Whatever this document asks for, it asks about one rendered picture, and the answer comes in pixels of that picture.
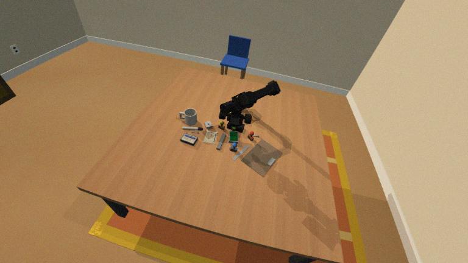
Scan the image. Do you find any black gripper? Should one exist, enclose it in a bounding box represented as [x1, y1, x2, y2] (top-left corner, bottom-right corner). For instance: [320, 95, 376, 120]
[219, 110, 252, 124]

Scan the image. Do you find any yellow hand stamp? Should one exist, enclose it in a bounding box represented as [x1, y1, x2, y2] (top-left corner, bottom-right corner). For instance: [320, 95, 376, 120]
[218, 121, 225, 130]

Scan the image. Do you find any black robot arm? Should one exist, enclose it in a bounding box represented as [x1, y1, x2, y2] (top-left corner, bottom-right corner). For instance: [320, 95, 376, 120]
[220, 80, 280, 127]

